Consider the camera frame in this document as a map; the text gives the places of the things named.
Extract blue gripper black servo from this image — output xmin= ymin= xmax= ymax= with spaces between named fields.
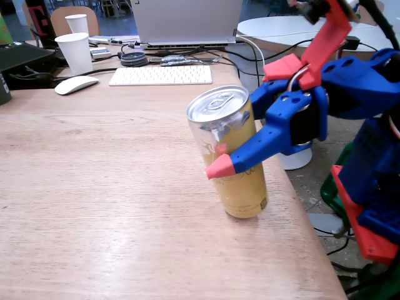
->
xmin=204 ymin=81 xmax=329 ymax=181

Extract yellow drink can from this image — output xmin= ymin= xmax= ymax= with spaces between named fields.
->
xmin=186 ymin=85 xmax=269 ymax=219

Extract green table clamp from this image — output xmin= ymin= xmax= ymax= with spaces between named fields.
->
xmin=320 ymin=142 xmax=400 ymax=300

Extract silver foil wrapper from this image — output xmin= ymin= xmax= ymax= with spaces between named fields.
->
xmin=159 ymin=55 xmax=204 ymax=67

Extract white keyboard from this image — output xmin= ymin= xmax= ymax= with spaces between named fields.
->
xmin=108 ymin=64 xmax=213 ymax=87

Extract grey floor plate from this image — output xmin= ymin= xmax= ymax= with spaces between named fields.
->
xmin=307 ymin=213 xmax=344 ymax=235

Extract black adapter block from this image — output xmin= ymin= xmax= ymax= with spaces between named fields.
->
xmin=345 ymin=36 xmax=363 ymax=51

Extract silver laptop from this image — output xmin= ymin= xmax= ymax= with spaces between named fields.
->
xmin=132 ymin=0 xmax=244 ymax=51

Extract black round stacked discs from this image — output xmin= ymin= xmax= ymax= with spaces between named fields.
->
xmin=120 ymin=51 xmax=149 ymax=67

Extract small white blue box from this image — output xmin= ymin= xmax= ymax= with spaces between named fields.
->
xmin=90 ymin=46 xmax=112 ymax=59

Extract white computer mouse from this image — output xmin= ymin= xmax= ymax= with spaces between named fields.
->
xmin=54 ymin=75 xmax=100 ymax=96

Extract large white paper cup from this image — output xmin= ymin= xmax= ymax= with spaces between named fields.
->
xmin=54 ymin=32 xmax=94 ymax=76

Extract small white paper cup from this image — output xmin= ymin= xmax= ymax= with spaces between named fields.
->
xmin=64 ymin=14 xmax=89 ymax=34

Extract wooden chair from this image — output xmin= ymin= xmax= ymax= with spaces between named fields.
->
xmin=49 ymin=6 xmax=101 ymax=37

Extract black banner pink letter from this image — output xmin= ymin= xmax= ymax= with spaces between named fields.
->
xmin=24 ymin=0 xmax=59 ymax=48

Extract black flat box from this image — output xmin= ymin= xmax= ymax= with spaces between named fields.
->
xmin=0 ymin=42 xmax=59 ymax=90

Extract dark grey tumbler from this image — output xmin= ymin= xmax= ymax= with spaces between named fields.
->
xmin=0 ymin=71 xmax=13 ymax=106

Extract green poster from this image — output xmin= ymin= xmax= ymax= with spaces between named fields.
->
xmin=0 ymin=12 xmax=15 ymax=46

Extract white charging cable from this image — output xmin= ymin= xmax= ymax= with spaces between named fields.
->
xmin=236 ymin=35 xmax=266 ymax=71

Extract white round pedestal table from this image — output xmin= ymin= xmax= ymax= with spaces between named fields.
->
xmin=236 ymin=15 xmax=393 ymax=171

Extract red wrist camera mount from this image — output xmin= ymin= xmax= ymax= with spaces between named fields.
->
xmin=264 ymin=0 xmax=353 ymax=91

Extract red white servo wire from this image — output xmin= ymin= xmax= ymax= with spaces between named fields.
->
xmin=387 ymin=114 xmax=400 ymax=140

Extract thick black camera cable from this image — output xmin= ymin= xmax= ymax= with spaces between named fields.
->
xmin=359 ymin=0 xmax=400 ymax=53

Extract red base plate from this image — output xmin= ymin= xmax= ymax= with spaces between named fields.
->
xmin=331 ymin=164 xmax=400 ymax=266

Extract black cable coil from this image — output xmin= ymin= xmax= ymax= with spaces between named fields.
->
xmin=9 ymin=66 xmax=54 ymax=83

